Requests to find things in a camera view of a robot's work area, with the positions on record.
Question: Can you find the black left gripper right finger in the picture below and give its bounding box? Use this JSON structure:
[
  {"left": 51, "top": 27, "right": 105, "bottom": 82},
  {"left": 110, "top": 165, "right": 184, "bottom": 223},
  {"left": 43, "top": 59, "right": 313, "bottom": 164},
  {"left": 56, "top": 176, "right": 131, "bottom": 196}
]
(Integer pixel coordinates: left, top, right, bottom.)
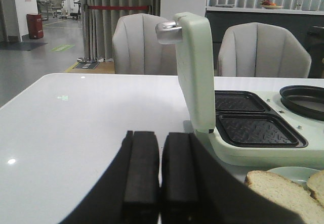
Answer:
[{"left": 161, "top": 132, "right": 199, "bottom": 223}]

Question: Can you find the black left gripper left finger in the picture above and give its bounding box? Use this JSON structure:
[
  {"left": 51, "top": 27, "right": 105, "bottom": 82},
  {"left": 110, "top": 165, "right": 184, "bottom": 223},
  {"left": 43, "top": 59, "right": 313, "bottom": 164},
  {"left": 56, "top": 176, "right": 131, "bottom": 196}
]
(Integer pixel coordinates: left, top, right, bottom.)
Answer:
[{"left": 123, "top": 131, "right": 159, "bottom": 223}]

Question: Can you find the bread slice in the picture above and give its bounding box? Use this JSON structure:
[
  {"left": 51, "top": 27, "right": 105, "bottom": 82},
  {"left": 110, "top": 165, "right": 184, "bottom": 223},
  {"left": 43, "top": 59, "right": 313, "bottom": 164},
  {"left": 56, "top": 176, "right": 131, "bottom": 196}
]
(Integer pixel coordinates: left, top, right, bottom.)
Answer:
[
  {"left": 245, "top": 170, "right": 323, "bottom": 223},
  {"left": 307, "top": 170, "right": 324, "bottom": 206}
]

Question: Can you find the green breakfast maker lid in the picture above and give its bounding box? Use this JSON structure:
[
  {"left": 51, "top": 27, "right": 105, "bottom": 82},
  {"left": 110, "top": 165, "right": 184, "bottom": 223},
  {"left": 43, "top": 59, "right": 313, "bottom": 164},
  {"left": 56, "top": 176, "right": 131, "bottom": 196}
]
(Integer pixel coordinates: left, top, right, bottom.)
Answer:
[{"left": 155, "top": 12, "right": 216, "bottom": 133}]

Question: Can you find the green breakfast maker base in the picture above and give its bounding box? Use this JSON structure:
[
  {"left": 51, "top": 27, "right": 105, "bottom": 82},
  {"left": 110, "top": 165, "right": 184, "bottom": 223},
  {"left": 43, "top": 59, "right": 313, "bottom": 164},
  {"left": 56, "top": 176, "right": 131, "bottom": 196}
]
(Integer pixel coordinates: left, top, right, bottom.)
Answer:
[{"left": 206, "top": 90, "right": 323, "bottom": 168}]

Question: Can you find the left beige chair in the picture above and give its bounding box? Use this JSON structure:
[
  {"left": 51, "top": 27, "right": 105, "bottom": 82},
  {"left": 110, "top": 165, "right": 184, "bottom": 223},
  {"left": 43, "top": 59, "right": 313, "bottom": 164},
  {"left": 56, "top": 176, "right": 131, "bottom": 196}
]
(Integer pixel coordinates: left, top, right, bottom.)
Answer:
[{"left": 112, "top": 13, "right": 177, "bottom": 75}]

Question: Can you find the beige chair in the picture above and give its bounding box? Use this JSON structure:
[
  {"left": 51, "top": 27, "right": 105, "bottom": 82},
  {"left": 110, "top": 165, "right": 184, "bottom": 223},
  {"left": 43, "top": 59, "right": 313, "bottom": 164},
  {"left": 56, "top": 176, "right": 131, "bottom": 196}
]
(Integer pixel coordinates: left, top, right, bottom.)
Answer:
[
  {"left": 217, "top": 22, "right": 311, "bottom": 78},
  {"left": 112, "top": 13, "right": 177, "bottom": 75}
]

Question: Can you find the light green round plate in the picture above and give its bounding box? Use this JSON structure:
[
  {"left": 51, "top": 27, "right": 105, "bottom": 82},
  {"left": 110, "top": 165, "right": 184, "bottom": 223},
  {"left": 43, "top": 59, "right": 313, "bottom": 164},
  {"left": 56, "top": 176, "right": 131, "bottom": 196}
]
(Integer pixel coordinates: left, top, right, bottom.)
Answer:
[{"left": 268, "top": 166, "right": 319, "bottom": 187}]

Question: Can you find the grey curtain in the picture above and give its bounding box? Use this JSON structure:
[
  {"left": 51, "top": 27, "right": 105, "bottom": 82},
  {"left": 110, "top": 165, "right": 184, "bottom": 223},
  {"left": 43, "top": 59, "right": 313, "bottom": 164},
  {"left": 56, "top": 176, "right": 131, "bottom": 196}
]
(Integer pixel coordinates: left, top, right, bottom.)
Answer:
[{"left": 81, "top": 0, "right": 160, "bottom": 60}]

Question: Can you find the red barrier belt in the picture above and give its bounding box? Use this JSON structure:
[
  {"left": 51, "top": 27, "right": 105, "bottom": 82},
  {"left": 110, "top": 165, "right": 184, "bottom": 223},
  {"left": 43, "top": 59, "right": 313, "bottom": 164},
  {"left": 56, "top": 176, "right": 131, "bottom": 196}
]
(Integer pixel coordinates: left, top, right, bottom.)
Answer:
[{"left": 87, "top": 6, "right": 151, "bottom": 11}]

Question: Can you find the right beige chair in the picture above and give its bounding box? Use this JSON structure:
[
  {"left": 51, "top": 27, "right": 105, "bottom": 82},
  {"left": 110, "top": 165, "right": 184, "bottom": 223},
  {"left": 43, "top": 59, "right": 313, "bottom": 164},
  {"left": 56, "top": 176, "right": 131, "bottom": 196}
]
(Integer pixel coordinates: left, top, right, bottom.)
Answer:
[{"left": 217, "top": 22, "right": 311, "bottom": 78}]

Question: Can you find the black round frying pan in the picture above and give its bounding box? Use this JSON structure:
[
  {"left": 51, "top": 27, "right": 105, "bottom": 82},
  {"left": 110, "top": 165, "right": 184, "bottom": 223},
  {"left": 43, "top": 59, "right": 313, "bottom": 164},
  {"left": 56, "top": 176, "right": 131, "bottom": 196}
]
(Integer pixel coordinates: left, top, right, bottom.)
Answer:
[{"left": 279, "top": 85, "right": 323, "bottom": 121}]

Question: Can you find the red trash bin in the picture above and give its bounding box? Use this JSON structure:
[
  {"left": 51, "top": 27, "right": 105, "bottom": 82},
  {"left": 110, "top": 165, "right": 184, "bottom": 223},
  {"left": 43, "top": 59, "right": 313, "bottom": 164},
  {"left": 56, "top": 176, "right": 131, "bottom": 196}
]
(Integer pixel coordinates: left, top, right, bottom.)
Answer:
[{"left": 26, "top": 14, "right": 44, "bottom": 39}]

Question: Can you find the fruit plate on counter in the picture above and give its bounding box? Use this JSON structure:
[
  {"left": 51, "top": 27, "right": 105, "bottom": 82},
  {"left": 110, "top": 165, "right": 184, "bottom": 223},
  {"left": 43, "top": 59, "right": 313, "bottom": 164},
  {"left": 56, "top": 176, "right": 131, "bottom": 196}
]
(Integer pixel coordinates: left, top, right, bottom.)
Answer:
[{"left": 260, "top": 0, "right": 283, "bottom": 9}]

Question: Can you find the dark kitchen counter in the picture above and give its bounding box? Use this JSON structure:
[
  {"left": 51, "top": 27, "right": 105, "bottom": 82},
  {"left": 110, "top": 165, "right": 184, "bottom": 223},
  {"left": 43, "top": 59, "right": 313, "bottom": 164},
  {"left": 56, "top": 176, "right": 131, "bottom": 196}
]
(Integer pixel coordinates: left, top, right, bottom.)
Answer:
[{"left": 206, "top": 7, "right": 323, "bottom": 71}]

